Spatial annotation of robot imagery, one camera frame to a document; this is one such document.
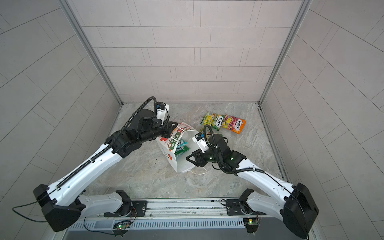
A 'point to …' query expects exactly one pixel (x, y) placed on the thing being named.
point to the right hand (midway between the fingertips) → (190, 158)
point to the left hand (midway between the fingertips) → (180, 123)
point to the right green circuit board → (253, 221)
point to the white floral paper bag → (168, 146)
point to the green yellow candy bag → (213, 120)
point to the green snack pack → (181, 149)
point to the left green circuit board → (121, 227)
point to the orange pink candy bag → (233, 123)
